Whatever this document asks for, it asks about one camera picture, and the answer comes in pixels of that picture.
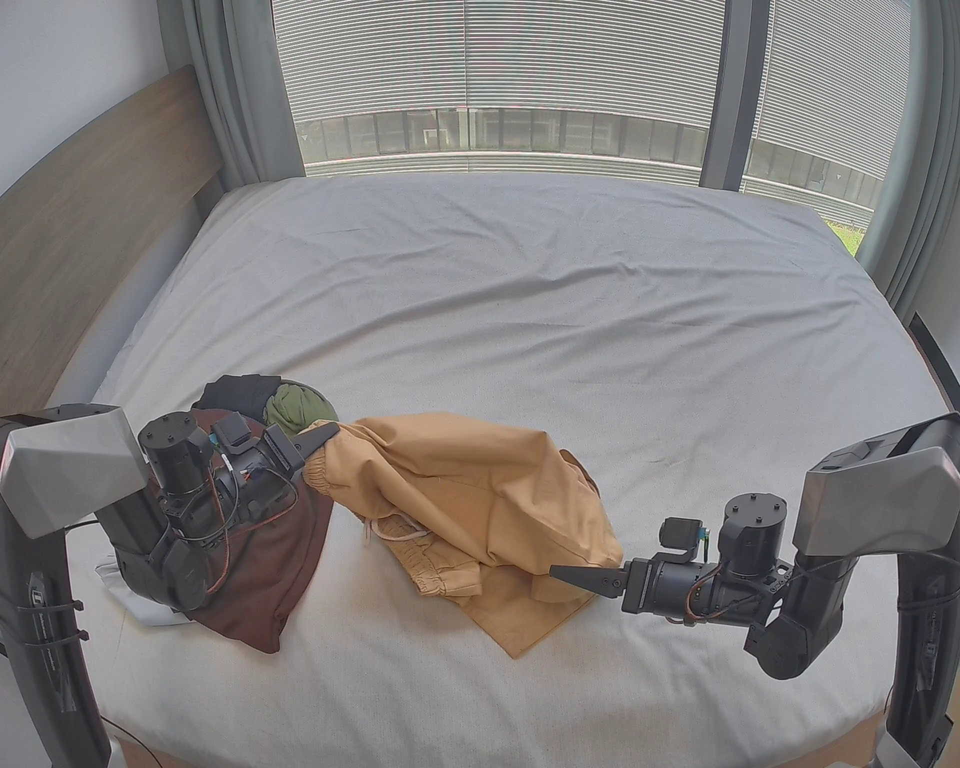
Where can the grey-green curtain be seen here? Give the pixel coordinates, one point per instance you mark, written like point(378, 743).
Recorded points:
point(240, 90)
point(922, 150)

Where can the brown garment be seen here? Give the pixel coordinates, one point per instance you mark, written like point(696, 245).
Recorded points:
point(262, 577)

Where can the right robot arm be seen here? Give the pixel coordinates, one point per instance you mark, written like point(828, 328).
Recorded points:
point(862, 502)

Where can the window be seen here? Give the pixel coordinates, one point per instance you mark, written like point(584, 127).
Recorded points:
point(525, 75)

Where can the white garment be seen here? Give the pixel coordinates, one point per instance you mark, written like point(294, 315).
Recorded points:
point(139, 607)

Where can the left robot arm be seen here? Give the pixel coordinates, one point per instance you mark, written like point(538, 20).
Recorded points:
point(75, 465)

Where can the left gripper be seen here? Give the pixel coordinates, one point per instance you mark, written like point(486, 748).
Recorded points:
point(259, 487)

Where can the black garment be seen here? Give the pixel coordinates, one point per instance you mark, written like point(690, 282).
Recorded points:
point(232, 394)

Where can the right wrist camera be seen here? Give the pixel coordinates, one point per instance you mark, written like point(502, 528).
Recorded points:
point(682, 536)

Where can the green garment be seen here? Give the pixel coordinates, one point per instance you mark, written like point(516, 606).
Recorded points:
point(300, 409)

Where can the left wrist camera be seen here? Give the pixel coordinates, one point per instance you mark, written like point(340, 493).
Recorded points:
point(236, 435)

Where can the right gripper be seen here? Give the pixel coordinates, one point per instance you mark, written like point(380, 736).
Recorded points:
point(671, 589)

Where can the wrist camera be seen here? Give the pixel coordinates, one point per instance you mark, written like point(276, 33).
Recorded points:
point(236, 435)
point(682, 536)

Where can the bed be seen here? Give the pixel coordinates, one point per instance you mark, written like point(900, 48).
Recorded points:
point(600, 300)

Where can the tan shorts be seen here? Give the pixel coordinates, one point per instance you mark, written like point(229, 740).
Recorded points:
point(487, 495)

